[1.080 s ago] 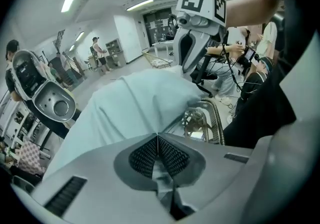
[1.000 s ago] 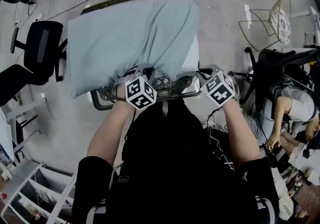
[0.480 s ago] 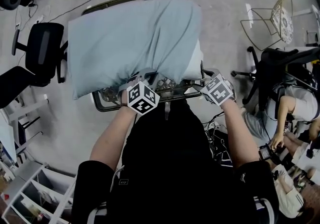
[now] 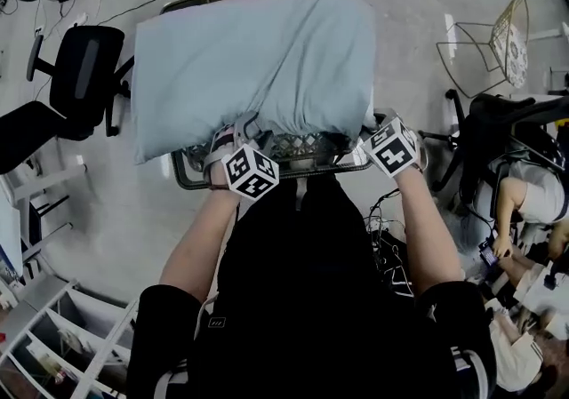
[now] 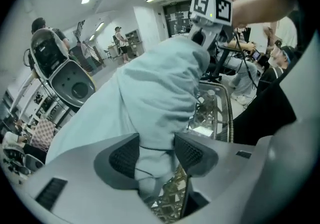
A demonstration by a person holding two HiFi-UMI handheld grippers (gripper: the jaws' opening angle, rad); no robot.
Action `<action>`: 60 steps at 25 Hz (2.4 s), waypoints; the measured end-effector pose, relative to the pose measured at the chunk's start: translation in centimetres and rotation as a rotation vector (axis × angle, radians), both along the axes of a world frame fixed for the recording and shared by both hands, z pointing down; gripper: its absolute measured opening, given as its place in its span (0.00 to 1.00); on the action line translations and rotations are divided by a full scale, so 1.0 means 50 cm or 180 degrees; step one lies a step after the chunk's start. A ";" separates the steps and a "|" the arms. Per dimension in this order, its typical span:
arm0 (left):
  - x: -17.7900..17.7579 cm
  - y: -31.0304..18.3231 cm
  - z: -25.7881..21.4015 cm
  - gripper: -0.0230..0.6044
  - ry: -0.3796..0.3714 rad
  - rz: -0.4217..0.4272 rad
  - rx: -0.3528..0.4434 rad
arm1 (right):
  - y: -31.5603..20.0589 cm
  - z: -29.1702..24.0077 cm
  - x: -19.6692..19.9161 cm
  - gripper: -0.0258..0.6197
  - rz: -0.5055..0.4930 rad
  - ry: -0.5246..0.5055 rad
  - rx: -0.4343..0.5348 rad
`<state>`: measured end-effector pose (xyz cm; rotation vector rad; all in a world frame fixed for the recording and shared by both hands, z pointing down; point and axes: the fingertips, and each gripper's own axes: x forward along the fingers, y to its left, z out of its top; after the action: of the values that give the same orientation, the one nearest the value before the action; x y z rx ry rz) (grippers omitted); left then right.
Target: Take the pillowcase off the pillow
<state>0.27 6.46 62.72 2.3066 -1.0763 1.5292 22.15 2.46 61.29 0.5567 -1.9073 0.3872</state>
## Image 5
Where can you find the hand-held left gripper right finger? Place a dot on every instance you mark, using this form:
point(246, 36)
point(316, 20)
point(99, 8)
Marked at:
point(192, 154)

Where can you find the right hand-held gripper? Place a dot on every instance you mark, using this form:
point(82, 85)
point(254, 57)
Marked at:
point(210, 8)

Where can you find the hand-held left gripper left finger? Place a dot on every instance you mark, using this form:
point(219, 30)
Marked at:
point(120, 160)

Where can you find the light blue pillowcase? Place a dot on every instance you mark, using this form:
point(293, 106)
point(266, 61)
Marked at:
point(150, 88)

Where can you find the person's right forearm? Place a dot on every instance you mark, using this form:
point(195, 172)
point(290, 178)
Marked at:
point(262, 6)

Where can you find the white paper card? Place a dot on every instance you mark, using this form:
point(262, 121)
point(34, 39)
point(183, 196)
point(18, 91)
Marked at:
point(203, 131)

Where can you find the black double door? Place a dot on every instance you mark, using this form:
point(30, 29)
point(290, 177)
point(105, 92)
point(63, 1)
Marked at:
point(177, 18)

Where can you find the grey pigeonhole cabinet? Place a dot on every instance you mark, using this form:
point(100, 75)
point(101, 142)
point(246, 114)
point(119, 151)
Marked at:
point(133, 41)

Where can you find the checkered cloth table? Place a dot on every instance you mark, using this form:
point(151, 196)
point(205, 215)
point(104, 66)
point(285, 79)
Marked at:
point(42, 134)

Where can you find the person's black shirt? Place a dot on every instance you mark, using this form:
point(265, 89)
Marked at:
point(265, 113)

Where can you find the white pod backpack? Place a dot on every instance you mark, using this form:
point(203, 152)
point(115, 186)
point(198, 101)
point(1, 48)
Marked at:
point(33, 163)
point(72, 85)

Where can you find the black metal railing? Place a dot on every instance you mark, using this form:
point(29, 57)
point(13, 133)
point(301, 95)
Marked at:
point(80, 29)

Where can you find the white metal rack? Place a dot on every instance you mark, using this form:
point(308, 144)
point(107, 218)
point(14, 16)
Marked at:
point(25, 85)

